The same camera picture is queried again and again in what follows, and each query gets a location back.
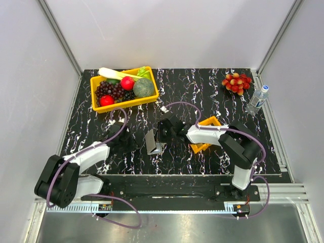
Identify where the small yellow card bin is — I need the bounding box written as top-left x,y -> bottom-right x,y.
190,116 -> 221,154

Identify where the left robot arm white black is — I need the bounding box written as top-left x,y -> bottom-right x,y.
34,122 -> 138,208

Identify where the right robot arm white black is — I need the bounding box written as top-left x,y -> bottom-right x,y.
154,111 -> 266,200

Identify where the green melon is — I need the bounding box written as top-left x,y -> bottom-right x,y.
133,78 -> 154,98

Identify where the dark grape bunch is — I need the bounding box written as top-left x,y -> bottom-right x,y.
122,90 -> 136,102

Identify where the red apple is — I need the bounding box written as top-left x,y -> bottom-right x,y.
100,95 -> 115,107

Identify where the red pomegranate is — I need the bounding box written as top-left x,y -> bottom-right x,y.
120,76 -> 135,91

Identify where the green lettuce leaf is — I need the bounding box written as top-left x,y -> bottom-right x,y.
137,66 -> 151,79

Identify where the purple grape bunch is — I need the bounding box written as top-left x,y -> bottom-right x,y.
95,80 -> 126,100

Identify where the green avocado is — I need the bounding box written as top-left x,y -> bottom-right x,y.
106,78 -> 120,86

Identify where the large yellow fruit bin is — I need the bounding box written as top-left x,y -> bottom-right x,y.
90,66 -> 159,113

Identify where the white green leek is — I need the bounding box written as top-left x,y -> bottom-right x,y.
98,67 -> 141,80

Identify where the red lychee bunch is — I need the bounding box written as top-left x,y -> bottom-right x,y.
221,73 -> 252,96

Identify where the clear water bottle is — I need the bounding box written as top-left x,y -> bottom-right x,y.
246,85 -> 269,115

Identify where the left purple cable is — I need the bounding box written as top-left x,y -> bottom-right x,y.
45,107 -> 143,228

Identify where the purple cable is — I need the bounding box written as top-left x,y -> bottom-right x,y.
164,101 -> 271,219
45,107 -> 143,228

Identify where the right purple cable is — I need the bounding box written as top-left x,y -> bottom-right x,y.
164,101 -> 271,219

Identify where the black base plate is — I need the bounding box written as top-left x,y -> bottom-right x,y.
80,174 -> 261,212

